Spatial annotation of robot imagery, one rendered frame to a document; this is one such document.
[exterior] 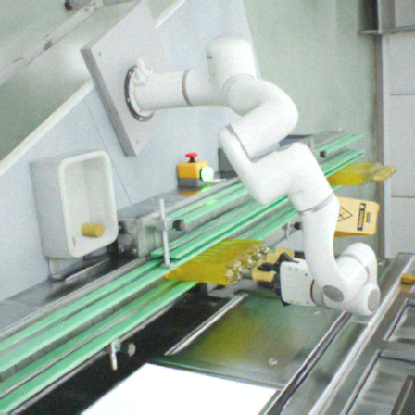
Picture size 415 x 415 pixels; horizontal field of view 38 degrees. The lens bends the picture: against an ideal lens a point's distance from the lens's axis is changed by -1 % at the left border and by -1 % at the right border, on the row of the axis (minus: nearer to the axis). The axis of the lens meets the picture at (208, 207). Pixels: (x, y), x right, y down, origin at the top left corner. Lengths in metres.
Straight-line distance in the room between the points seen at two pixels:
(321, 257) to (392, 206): 6.32
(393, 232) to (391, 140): 1.12
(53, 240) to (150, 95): 0.47
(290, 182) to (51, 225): 0.55
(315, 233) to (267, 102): 0.29
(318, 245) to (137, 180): 0.67
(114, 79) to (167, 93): 0.14
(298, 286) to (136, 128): 0.61
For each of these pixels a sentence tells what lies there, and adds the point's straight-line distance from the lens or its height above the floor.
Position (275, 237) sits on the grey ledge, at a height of 0.88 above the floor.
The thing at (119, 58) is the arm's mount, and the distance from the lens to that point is 1.61.
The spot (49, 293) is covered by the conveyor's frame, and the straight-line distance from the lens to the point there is 1.35.
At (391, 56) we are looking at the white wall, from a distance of 7.30.
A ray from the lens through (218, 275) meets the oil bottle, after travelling 1.51.
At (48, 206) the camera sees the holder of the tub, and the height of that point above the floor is 0.79.
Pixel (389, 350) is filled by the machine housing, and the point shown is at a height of 1.46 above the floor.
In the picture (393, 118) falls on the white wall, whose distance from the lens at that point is 7.33.
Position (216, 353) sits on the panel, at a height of 1.11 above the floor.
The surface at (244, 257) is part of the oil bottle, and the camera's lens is 1.55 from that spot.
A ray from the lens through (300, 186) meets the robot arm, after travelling 1.19.
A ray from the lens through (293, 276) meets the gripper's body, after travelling 1.40.
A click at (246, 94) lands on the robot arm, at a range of 1.29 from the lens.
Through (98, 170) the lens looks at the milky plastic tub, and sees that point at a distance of 1.47.
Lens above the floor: 1.75
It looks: 29 degrees down
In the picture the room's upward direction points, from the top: 93 degrees clockwise
